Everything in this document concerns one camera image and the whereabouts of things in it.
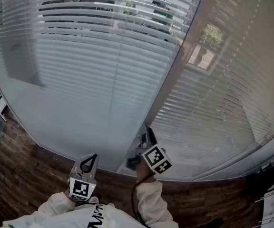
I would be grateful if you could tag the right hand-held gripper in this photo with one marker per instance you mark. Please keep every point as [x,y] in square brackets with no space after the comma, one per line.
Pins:
[157,159]

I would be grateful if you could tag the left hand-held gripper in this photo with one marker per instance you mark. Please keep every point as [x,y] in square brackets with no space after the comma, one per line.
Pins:
[81,189]

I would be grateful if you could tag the person's right forearm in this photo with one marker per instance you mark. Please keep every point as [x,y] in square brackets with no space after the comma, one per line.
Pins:
[151,203]

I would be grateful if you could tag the person's left forearm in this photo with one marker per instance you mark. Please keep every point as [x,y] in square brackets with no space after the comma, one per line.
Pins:
[56,203]

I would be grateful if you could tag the white rack at right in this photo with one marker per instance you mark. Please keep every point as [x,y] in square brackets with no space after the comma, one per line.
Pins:
[273,205]

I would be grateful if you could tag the grey partition frame post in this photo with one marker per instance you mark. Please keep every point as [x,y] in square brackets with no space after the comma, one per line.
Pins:
[165,91]

